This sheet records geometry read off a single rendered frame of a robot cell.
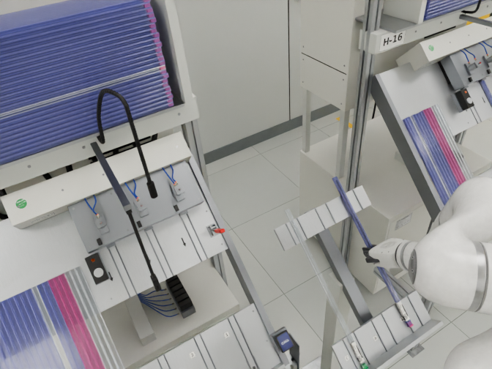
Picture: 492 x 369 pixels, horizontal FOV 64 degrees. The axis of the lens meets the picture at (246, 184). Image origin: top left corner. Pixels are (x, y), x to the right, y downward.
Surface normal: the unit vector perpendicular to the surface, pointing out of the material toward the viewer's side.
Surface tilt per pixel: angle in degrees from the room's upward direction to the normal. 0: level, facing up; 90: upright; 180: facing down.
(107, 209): 43
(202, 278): 0
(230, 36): 90
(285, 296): 0
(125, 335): 0
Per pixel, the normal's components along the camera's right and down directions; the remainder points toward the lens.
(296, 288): -0.08, -0.76
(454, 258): -0.22, -0.56
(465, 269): -0.24, -0.25
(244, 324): 0.29, -0.21
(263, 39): 0.51, 0.52
